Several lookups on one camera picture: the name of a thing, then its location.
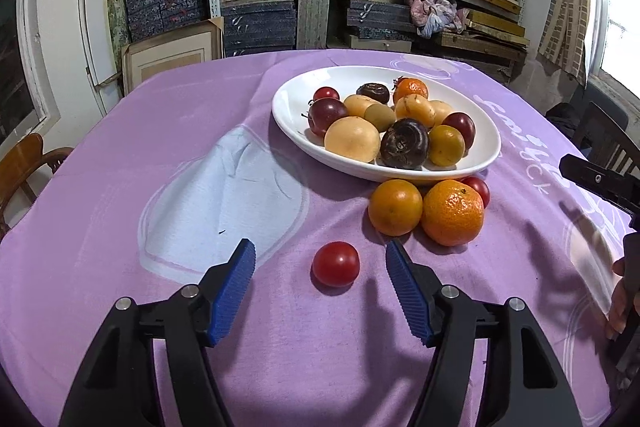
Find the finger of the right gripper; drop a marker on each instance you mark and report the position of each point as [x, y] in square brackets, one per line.
[620, 190]

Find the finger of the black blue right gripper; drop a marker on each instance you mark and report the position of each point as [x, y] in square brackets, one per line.
[524, 383]

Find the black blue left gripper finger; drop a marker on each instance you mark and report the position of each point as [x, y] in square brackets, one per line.
[116, 385]

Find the small orange yellow fruit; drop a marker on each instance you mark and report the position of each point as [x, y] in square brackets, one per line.
[446, 146]

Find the dark purple fruit front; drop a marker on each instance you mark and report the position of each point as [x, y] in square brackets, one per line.
[405, 145]

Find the dark purple fruit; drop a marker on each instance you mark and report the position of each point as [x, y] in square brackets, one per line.
[377, 91]
[405, 145]

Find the small red tomato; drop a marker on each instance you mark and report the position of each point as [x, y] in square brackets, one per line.
[336, 264]

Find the yellow pepino with stem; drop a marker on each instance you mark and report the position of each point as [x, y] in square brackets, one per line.
[416, 107]

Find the bumpy mandarin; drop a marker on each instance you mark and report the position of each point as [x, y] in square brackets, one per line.
[404, 86]
[453, 213]

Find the oblong pale orange fruit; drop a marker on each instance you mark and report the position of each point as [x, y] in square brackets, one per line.
[357, 104]

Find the red tomato with stem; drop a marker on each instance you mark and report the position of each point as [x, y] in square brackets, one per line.
[325, 92]

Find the person's right hand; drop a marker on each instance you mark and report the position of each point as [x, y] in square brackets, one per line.
[621, 303]

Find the dark chair right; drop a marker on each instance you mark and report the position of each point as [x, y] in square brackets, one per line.
[605, 143]

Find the red cherry tomato right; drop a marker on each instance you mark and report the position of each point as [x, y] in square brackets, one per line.
[479, 186]

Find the patterned curtain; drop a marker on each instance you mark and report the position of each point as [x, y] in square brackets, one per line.
[563, 40]

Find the dark red plum right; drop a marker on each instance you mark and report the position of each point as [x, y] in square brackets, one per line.
[464, 124]

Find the dark red plum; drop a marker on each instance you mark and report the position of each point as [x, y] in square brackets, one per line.
[464, 124]
[324, 112]

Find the white oval plate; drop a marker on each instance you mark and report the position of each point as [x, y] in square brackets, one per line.
[290, 106]

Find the purple tablecloth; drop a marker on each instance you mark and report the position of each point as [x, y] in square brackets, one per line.
[192, 162]

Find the smooth orange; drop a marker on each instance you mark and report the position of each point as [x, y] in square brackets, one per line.
[395, 207]

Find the wooden chair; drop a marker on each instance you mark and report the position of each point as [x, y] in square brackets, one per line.
[19, 164]

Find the crumpled pink cloth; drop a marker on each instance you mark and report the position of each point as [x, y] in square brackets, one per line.
[431, 17]

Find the dark red plum left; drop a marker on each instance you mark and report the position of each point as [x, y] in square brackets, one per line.
[324, 112]

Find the framed picture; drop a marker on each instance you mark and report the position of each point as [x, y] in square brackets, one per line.
[185, 46]

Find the white door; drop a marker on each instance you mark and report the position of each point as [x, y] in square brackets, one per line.
[73, 34]

